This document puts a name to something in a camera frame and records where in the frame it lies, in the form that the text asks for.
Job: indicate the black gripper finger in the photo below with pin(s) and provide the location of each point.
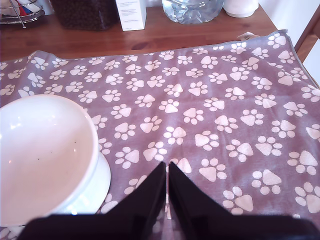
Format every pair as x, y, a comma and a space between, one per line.
145, 197
190, 200

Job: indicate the white ceramic cat bowl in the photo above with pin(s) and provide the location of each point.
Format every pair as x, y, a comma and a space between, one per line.
45, 150

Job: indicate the purple paw print cloth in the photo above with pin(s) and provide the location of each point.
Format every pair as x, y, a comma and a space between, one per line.
200, 100

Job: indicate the small white printed carton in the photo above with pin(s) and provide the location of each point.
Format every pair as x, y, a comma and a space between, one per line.
132, 15

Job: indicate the large clear water bottle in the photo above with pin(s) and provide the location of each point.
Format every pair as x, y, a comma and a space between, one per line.
190, 11

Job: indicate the clear lidded kibble jar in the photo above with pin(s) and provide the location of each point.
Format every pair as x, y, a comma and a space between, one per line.
82, 15

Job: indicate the small white round camera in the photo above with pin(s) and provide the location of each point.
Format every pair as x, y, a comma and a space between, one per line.
240, 7

